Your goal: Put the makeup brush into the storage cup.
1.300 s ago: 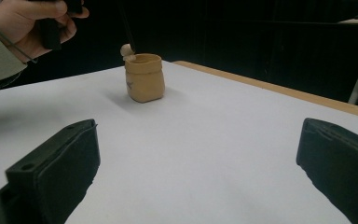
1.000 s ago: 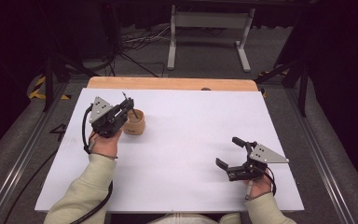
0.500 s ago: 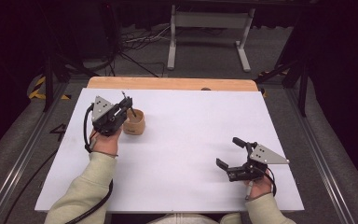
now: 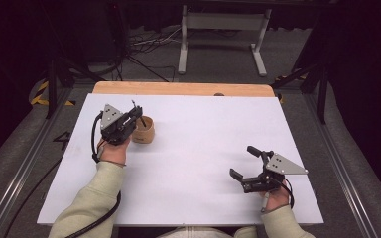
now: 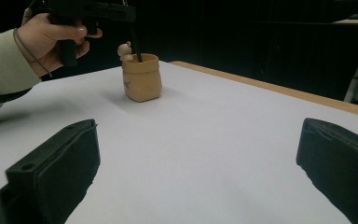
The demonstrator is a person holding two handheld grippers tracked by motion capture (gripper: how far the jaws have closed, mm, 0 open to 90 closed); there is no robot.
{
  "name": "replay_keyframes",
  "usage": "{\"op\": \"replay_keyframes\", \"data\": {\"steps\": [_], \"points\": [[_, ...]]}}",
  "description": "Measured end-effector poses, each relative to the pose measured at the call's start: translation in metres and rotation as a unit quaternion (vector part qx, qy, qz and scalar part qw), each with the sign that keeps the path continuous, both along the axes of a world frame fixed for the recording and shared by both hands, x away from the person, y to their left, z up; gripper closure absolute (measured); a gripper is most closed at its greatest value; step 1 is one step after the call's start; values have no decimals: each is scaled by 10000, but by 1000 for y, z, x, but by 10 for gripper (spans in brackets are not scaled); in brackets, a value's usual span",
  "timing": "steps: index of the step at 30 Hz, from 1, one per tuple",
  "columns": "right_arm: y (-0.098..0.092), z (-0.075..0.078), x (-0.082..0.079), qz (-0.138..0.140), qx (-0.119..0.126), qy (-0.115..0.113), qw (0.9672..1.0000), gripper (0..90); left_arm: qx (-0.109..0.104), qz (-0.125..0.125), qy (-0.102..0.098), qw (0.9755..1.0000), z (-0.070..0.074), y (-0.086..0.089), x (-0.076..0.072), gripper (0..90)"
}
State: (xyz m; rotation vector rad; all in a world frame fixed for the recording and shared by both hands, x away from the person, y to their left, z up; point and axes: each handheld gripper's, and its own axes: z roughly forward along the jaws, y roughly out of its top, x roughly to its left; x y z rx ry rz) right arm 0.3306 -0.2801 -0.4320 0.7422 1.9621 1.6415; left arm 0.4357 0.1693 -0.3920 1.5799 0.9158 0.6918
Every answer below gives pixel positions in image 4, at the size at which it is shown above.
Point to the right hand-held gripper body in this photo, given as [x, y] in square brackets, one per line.
[282, 167]

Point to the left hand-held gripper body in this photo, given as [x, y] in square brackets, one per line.
[112, 124]

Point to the wooden pen holder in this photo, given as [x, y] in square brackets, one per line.
[145, 132]

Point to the person's left hand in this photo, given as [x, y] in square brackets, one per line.
[114, 152]

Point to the person's right hand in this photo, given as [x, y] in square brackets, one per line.
[277, 200]

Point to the wooden table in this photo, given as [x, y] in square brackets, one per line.
[178, 88]

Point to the white board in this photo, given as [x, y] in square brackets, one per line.
[195, 132]

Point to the person's light torso clothing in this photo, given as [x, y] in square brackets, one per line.
[208, 232]

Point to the black tripod stand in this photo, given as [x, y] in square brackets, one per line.
[51, 86]

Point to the black metal stand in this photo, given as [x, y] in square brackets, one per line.
[322, 89]

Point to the white metal stand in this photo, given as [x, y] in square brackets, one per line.
[225, 21]

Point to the aluminium floor rail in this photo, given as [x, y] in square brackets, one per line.
[337, 158]
[23, 168]

